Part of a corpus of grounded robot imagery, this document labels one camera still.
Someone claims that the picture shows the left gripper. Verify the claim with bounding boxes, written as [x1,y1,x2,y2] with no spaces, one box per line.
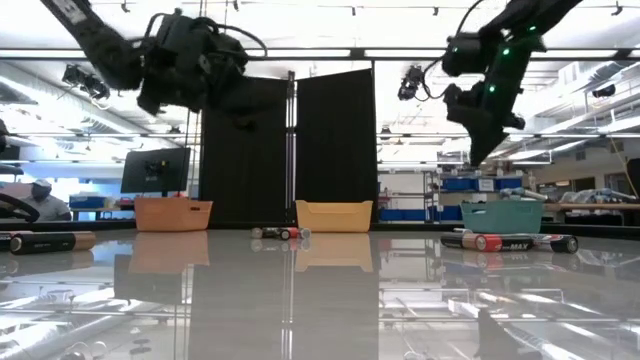
[137,47,281,132]

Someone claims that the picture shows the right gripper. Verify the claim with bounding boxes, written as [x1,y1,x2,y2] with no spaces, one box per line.
[443,82,527,167]

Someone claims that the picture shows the red black battery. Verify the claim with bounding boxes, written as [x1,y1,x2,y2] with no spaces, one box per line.
[474,233,544,253]
[263,227,301,241]
[0,230,34,252]
[542,233,580,255]

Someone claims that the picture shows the yellow plastic bin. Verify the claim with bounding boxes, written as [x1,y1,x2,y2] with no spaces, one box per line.
[294,199,374,234]

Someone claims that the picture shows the white grey tube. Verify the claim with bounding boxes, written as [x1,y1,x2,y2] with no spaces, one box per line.
[499,187,549,202]

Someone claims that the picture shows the teal plastic bin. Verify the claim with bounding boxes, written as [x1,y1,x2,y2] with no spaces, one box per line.
[459,200,545,235]

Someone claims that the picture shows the metal shelf rack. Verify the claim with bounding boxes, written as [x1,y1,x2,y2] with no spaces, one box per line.
[377,169,531,224]

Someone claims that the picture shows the black folding screen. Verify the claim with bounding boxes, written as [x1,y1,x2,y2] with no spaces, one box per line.
[199,68,379,226]

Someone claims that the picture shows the black computer monitor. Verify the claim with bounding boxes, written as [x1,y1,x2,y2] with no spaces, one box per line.
[119,147,192,197]

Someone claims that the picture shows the black overhead beam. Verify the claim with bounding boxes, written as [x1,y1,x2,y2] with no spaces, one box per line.
[0,47,640,62]

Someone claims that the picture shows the wooden workbench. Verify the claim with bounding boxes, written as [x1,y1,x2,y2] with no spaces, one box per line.
[543,201,640,226]

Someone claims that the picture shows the clear plastic wrapped items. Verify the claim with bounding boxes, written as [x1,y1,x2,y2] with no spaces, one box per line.
[574,187,639,205]

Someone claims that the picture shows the orange plastic bin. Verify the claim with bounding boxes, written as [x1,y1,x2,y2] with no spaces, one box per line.
[133,196,214,233]

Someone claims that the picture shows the blue box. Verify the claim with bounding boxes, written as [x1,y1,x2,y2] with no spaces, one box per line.
[68,194,109,210]

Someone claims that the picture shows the person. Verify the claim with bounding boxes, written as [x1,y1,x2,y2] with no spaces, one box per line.
[22,178,73,222]

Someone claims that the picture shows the black chair armrest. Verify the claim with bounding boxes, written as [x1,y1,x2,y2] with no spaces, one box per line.
[0,192,41,224]

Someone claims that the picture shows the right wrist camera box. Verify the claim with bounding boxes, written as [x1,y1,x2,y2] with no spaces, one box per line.
[441,32,484,77]

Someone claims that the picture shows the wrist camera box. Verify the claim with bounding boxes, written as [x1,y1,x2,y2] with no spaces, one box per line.
[441,32,484,77]
[147,12,201,57]

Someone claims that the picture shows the black hanging camera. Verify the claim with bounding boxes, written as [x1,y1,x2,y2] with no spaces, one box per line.
[398,64,426,102]
[62,63,111,101]

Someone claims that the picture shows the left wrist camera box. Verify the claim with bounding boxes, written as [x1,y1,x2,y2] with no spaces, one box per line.
[147,12,201,57]

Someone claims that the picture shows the black aluminium table frame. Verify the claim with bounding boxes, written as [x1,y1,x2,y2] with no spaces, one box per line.
[0,218,640,240]

